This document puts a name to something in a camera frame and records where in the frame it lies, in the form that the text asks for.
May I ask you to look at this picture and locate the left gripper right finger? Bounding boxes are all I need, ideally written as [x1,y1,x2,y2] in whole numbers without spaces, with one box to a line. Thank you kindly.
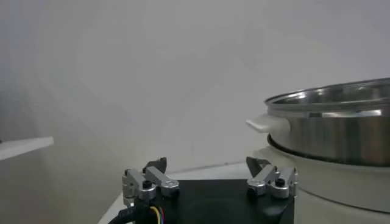
[245,156,299,199]

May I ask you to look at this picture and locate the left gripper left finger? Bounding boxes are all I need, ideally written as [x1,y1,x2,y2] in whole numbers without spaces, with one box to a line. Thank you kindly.
[121,156,181,208]

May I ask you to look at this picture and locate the steel steamer basket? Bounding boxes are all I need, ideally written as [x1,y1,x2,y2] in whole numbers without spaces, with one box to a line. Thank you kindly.
[246,77,390,167]

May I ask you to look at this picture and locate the cream electric cooker base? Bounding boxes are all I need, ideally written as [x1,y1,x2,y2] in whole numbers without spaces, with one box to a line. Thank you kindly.
[252,145,390,224]

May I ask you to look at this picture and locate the white side table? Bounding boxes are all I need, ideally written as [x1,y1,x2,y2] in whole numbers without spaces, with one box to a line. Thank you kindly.
[0,136,54,162]

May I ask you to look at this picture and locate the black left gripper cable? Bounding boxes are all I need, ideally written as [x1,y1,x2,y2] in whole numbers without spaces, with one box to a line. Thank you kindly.
[108,202,167,224]

